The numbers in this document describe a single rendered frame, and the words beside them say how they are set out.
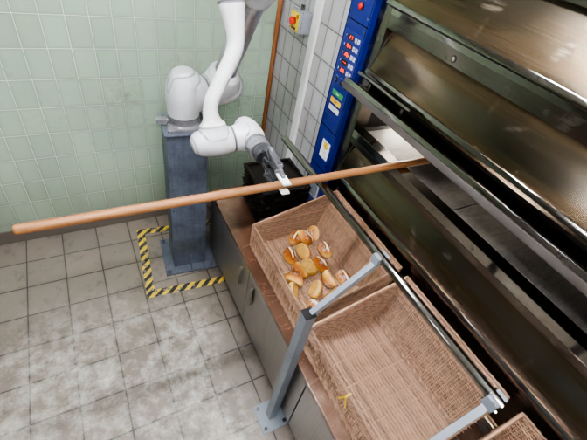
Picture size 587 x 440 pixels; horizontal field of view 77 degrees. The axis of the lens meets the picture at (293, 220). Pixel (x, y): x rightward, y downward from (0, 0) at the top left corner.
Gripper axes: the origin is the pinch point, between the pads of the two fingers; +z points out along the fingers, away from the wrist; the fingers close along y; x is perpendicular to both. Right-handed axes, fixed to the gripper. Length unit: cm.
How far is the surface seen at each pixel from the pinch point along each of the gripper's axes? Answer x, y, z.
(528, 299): -55, 2, 69
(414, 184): -55, 2, 11
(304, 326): 5.8, 28.1, 40.8
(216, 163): -17, 80, -121
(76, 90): 61, 21, -120
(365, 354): -28, 61, 47
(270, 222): -13, 47, -25
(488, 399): -17, 2, 86
